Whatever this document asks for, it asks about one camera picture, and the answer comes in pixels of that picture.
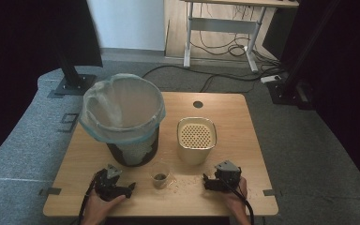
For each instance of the small clear cup with residue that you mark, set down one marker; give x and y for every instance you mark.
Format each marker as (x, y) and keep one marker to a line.
(160, 180)

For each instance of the person's right hand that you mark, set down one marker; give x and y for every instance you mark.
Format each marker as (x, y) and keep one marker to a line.
(238, 201)

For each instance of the white desk frame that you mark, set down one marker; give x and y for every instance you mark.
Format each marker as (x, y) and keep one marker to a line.
(222, 25)

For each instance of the grey tape strip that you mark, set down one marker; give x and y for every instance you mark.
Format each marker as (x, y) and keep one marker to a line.
(268, 192)
(50, 191)

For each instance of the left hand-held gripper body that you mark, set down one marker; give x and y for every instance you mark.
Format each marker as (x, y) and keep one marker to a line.
(106, 186)

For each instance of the cream container with perforated strainer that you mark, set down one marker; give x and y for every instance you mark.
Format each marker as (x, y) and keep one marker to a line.
(196, 150)

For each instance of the dark tape floor marks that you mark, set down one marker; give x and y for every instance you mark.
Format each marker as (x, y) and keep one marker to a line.
(68, 122)

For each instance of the person's left hand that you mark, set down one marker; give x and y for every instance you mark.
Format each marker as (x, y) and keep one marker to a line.
(97, 208)

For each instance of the black mesh trash bin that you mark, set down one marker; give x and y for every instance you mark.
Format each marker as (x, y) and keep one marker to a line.
(125, 154)

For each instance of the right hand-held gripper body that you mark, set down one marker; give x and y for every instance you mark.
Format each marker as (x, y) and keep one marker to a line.
(228, 176)

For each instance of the white power strip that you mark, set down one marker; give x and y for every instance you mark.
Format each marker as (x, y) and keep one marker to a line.
(270, 78)

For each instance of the trash bin with plastic liner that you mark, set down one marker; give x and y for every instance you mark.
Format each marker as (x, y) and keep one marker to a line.
(128, 103)

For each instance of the scattered tea leaf crumbs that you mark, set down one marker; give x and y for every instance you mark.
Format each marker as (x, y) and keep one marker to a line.
(184, 182)

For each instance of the black metal stand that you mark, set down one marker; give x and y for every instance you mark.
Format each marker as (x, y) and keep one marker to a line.
(289, 90)
(73, 78)

